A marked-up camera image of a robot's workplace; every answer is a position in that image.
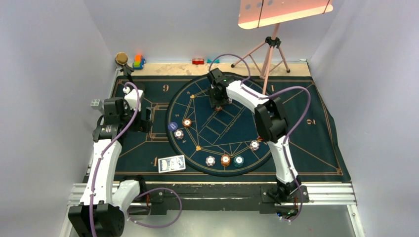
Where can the orange chip stack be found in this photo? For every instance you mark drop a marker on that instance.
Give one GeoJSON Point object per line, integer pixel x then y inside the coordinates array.
{"type": "Point", "coordinates": [225, 160]}

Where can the purple round blind button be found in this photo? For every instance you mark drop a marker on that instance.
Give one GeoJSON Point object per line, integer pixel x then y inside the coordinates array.
{"type": "Point", "coordinates": [172, 126]}

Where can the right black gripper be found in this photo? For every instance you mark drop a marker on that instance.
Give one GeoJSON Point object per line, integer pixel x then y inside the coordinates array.
{"type": "Point", "coordinates": [214, 102]}

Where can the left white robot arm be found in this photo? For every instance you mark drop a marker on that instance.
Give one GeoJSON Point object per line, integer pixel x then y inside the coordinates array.
{"type": "Point", "coordinates": [102, 212]}

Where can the pink light panel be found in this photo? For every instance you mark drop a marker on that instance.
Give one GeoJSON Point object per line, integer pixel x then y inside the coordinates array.
{"type": "Point", "coordinates": [260, 13]}

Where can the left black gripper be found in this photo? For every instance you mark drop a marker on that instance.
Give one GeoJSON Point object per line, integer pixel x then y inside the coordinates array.
{"type": "Point", "coordinates": [142, 125]}

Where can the pink white chip stack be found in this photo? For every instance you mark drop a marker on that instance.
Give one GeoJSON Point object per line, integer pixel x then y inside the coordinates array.
{"type": "Point", "coordinates": [210, 161]}

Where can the grey lego brick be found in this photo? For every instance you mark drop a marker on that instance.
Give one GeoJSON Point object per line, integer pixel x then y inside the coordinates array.
{"type": "Point", "coordinates": [97, 104]}

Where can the dark green rectangular poker mat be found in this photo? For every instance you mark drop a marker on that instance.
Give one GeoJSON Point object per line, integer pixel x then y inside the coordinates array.
{"type": "Point", "coordinates": [313, 144]}

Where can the pink tripod stand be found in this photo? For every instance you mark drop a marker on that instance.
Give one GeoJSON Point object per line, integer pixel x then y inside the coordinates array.
{"type": "Point", "coordinates": [274, 44]}

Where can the orange green blue block stack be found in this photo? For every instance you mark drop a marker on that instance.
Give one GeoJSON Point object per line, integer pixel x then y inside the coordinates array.
{"type": "Point", "coordinates": [139, 62]}

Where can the teal chip stack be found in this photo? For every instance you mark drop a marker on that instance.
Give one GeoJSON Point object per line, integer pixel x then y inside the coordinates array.
{"type": "Point", "coordinates": [238, 161]}

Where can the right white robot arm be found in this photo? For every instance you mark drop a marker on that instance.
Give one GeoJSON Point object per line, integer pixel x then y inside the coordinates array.
{"type": "Point", "coordinates": [271, 121]}

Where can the red toy block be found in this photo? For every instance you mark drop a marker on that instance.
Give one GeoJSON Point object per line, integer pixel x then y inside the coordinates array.
{"type": "Point", "coordinates": [198, 61]}

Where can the blue playing card deck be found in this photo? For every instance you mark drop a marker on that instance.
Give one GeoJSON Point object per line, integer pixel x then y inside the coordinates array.
{"type": "Point", "coordinates": [171, 164]}

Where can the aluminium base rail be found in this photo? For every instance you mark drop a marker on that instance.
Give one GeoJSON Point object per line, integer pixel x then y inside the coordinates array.
{"type": "Point", "coordinates": [251, 196]}

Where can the teal toy block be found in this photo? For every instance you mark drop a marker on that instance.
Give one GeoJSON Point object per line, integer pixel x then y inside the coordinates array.
{"type": "Point", "coordinates": [215, 61]}

